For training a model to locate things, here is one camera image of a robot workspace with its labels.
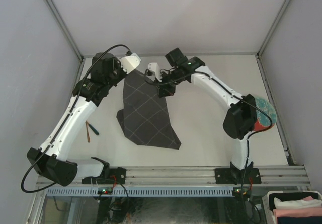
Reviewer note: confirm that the gold fork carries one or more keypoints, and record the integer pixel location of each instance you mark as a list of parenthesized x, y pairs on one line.
[(87, 131)]

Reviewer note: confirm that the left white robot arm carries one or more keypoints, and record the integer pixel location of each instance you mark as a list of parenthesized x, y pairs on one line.
[(51, 160)]

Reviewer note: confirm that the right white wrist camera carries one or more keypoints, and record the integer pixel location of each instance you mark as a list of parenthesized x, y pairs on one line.
[(155, 70)]

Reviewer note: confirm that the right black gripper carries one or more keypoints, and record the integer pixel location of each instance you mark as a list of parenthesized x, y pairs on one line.
[(164, 89)]

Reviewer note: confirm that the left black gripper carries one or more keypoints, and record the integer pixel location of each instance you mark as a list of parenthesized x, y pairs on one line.
[(116, 64)]

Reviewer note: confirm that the red and teal plate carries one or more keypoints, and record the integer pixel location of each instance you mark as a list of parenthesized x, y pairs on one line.
[(266, 115)]

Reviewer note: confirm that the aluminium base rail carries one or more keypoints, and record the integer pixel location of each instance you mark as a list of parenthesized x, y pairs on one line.
[(211, 176)]

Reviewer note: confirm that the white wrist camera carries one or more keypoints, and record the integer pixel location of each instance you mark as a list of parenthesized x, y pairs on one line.
[(130, 63), (155, 70)]

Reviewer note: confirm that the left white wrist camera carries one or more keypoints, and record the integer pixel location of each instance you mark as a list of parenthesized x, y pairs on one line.
[(130, 63)]

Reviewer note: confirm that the blue slotted cable duct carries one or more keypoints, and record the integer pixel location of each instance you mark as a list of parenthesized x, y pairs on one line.
[(119, 191)]

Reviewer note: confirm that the dark grey checked cloth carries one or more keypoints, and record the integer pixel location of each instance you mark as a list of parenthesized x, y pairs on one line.
[(144, 118)]

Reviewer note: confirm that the white laundry basket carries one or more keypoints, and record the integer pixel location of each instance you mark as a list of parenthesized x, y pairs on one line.
[(300, 205)]

